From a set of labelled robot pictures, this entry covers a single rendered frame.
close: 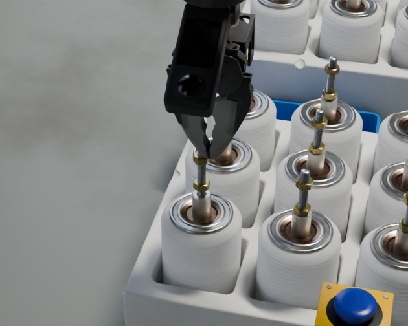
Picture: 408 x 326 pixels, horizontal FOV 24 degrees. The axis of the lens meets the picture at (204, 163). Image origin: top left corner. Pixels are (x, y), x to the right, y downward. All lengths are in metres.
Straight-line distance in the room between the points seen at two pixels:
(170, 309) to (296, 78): 0.55
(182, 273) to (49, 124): 0.65
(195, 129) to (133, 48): 0.90
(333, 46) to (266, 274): 0.54
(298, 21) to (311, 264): 0.57
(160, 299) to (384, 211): 0.29
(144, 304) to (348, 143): 0.35
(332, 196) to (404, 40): 0.44
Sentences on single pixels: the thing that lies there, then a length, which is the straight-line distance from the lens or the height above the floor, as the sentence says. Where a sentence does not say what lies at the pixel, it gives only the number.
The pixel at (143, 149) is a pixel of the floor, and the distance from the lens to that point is 1.62.
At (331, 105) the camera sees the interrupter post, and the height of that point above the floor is 0.28.
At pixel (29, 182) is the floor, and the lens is 1.58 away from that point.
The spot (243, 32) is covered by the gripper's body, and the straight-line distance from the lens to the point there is 0.98.
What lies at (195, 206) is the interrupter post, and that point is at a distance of 1.09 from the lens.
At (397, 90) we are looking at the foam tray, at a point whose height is 0.15.
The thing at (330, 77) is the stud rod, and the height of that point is 0.31.
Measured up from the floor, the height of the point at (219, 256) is 0.22.
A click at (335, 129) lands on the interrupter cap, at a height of 0.25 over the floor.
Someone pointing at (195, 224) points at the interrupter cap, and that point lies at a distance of 1.09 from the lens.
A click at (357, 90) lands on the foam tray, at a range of 1.53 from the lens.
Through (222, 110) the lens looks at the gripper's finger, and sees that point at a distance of 0.99.
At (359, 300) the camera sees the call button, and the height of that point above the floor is 0.33.
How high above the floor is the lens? 0.99
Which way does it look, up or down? 38 degrees down
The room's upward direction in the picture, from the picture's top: straight up
